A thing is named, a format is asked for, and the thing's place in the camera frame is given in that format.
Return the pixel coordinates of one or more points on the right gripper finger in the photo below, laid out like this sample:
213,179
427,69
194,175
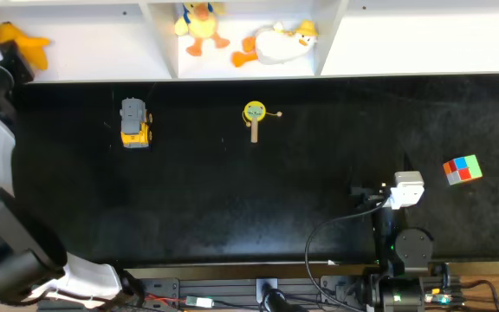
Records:
408,165

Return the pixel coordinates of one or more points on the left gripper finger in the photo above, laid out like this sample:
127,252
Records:
15,63

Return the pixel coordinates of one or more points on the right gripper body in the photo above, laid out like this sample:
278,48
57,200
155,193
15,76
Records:
366,195

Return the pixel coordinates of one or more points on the yellow rubber duck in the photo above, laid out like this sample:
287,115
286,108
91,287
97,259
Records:
30,47

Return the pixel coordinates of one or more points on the many-coloured puzzle cube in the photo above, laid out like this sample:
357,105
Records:
462,169

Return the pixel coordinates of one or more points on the grey and yellow toy truck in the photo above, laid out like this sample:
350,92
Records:
134,125

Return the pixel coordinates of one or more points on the yellow rattle drum toy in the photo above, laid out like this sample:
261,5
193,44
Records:
254,112

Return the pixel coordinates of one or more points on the white shelf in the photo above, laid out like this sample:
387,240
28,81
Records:
405,43

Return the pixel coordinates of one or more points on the white plush duck with hat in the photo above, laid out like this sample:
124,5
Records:
275,45

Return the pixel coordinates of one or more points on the yellow plush duck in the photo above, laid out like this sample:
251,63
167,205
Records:
202,26

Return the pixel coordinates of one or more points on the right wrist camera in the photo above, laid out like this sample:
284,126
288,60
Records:
405,193

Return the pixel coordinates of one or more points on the mounting rail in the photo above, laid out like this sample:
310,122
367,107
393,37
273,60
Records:
232,290

